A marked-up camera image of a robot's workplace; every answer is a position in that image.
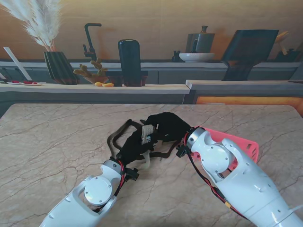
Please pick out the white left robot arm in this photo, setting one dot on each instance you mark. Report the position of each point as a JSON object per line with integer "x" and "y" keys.
{"x": 80, "y": 203}

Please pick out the dark brown woven belt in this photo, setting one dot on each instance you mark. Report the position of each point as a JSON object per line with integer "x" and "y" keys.
{"x": 163, "y": 155}

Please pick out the small black holder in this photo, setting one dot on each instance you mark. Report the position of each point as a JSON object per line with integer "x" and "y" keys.
{"x": 176, "y": 56}

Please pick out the dark angled range hood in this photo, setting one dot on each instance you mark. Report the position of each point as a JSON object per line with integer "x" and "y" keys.
{"x": 248, "y": 47}

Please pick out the white leaning board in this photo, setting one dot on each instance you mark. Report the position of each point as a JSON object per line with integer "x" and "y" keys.
{"x": 17, "y": 63}

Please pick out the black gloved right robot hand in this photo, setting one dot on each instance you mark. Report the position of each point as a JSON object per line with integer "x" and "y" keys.
{"x": 172, "y": 127}

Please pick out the yellow kitchen utensil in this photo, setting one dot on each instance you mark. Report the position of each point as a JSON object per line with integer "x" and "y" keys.
{"x": 281, "y": 37}

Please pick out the black kitchen faucet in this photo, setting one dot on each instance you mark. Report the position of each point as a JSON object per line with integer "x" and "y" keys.
{"x": 88, "y": 37}

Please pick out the dark utensil holder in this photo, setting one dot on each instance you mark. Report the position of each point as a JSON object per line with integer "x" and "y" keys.
{"x": 288, "y": 56}

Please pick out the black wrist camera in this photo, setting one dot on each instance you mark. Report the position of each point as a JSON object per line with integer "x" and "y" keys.
{"x": 181, "y": 151}
{"x": 132, "y": 174}

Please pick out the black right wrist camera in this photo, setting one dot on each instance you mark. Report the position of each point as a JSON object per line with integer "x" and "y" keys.
{"x": 181, "y": 151}

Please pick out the grey kitchen counter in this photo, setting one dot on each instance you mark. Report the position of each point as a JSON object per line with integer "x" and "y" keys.
{"x": 94, "y": 94}

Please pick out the orange fruit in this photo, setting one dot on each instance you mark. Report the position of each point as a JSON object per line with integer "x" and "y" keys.
{"x": 107, "y": 84}

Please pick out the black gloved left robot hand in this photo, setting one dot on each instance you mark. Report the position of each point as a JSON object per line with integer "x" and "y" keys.
{"x": 132, "y": 146}

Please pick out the yellow brown cactus plant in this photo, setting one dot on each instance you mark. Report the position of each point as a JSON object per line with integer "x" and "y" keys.
{"x": 82, "y": 71}

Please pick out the plate with red slices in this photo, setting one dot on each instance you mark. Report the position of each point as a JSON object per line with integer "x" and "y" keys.
{"x": 28, "y": 82}

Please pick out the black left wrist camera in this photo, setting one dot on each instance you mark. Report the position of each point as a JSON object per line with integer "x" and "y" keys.
{"x": 132, "y": 174}

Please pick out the yellow and tan toy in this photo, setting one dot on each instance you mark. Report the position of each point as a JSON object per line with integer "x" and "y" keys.
{"x": 98, "y": 83}

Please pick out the dark blue rounded container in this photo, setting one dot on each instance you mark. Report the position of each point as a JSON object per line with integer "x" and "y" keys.
{"x": 129, "y": 61}

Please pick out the white ceramic bowl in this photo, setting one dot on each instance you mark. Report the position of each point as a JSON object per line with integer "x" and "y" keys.
{"x": 196, "y": 57}

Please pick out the white pampas grass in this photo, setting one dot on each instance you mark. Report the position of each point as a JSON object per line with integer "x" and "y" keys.
{"x": 40, "y": 30}

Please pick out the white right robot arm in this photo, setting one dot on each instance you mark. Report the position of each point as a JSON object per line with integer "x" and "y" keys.
{"x": 241, "y": 179}

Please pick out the pink plastic storage basket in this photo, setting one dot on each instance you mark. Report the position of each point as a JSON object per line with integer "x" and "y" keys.
{"x": 239, "y": 140}

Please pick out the grey lidded jar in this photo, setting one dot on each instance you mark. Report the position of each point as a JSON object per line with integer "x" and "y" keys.
{"x": 201, "y": 42}

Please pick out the dark ribbed vase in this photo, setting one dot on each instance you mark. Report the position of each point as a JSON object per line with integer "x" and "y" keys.
{"x": 59, "y": 68}

